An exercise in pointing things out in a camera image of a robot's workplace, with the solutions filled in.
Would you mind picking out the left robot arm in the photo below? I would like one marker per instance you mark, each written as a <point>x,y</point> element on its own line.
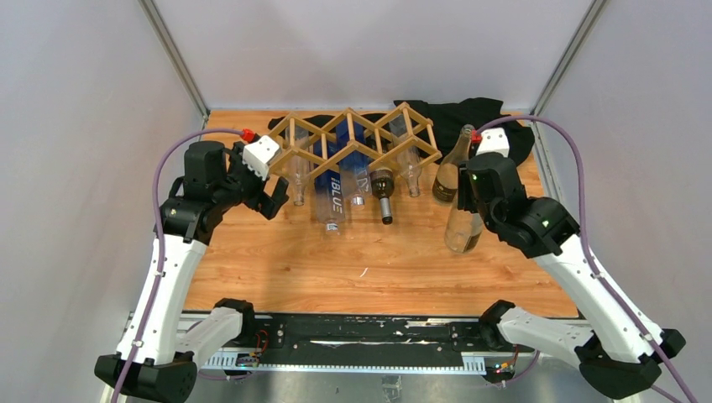
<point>153,361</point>

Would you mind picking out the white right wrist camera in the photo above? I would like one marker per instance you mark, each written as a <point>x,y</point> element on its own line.
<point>493,140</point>

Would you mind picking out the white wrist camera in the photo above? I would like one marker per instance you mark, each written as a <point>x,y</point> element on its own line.
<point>493,140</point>
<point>258,154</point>

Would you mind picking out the dark brown wine bottle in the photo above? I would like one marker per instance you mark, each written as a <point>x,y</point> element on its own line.
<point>382,188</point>

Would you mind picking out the clear bottle with black label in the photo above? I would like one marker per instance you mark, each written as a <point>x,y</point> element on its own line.
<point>445,184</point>

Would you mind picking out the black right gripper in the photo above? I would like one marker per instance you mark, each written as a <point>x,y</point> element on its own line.
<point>465,200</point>

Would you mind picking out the clear glass bottle left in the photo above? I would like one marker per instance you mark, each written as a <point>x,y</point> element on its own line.
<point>298,168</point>

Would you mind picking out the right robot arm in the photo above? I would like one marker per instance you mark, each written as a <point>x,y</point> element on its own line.
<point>620,351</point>

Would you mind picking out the blue labelled clear bottle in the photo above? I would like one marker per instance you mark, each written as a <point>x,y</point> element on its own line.
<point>329,201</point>

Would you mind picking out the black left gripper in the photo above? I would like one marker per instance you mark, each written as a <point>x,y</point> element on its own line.
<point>237,164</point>

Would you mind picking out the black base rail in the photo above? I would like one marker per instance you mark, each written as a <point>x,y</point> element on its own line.
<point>366,344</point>

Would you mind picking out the wooden lattice wine rack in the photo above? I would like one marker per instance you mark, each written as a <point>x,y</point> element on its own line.
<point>381,141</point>

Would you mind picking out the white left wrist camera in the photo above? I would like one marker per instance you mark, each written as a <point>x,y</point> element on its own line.
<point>258,154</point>

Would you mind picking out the clear bottle with silver label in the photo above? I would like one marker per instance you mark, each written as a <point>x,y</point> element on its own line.
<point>463,230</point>

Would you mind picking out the small clear glass bottle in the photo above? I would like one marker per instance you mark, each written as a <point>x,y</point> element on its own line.
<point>408,159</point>

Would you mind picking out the black cloth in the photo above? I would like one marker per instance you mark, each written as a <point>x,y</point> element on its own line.
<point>448,119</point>

